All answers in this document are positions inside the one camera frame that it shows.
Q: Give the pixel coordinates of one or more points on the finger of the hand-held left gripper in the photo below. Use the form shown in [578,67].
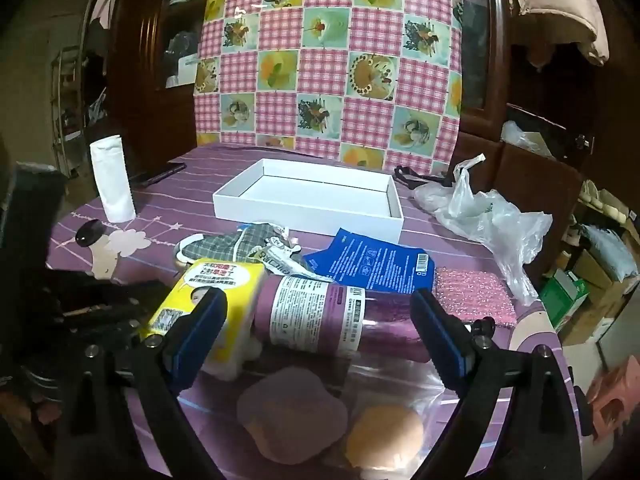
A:
[110,310]

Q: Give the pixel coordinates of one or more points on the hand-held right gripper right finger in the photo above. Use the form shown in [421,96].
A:
[436,332]

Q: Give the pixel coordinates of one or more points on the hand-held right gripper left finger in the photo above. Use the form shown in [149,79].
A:
[200,332]

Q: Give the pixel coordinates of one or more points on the pink glitter scrubber sponge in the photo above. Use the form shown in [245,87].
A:
[475,290]

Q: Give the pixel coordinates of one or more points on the yellow sponge pack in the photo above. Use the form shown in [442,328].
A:
[235,280]

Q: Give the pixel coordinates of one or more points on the clear zip bag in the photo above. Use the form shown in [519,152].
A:
[400,385]

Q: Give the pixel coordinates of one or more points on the blue printed packet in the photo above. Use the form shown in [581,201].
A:
[370,260]

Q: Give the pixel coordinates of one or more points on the purple cloth pack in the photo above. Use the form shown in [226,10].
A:
[310,315]

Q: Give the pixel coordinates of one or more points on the orange makeup puff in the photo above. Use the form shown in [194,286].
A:
[385,435]

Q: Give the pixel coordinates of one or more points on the purple makeup puff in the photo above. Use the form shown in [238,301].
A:
[290,410]

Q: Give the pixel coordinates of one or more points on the white shallow cardboard box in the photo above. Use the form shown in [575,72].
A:
[300,210]

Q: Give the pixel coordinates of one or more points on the white plastic bag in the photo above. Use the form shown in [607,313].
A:
[480,220]

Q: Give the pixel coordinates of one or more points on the purple striped tablecloth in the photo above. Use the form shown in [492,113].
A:
[175,200]

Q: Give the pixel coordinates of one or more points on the green cardboard box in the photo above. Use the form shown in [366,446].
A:
[565,300]

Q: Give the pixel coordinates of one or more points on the black phone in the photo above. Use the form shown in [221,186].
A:
[160,174]

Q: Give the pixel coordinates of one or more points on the brown cardboard boxes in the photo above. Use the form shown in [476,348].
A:
[595,290]

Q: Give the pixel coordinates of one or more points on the dark wooden cabinet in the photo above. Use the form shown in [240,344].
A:
[140,85]

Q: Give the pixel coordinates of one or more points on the light blue bag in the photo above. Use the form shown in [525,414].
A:
[607,252]

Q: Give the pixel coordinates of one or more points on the beige shoes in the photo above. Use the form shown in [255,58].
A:
[600,200]

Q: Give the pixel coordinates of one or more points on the pile of folded clothes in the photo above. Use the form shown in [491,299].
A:
[182,45]

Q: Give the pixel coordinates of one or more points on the pink checked printed cloth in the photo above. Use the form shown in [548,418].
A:
[325,60]

